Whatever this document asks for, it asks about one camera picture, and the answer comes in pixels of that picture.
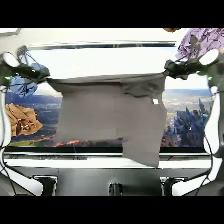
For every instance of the purple garment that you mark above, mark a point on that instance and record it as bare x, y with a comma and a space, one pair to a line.
208, 40

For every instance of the blue garment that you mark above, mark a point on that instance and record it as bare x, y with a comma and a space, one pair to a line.
21, 87

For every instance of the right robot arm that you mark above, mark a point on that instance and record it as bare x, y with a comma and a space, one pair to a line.
215, 120

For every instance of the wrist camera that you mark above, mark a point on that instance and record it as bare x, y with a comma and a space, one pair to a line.
23, 53
194, 46

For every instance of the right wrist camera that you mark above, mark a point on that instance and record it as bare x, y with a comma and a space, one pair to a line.
194, 46

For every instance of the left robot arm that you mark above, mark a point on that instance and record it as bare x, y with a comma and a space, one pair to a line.
4, 120

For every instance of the grey garment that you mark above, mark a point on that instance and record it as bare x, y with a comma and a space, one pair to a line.
110, 113

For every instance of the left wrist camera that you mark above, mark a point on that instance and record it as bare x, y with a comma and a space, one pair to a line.
23, 53

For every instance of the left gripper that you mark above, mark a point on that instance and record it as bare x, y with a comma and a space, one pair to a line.
35, 73

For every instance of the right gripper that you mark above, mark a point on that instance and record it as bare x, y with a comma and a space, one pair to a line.
180, 69

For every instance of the silver frame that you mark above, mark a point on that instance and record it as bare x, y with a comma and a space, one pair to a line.
100, 163

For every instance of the brown garment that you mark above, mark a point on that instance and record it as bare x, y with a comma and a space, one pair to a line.
23, 120

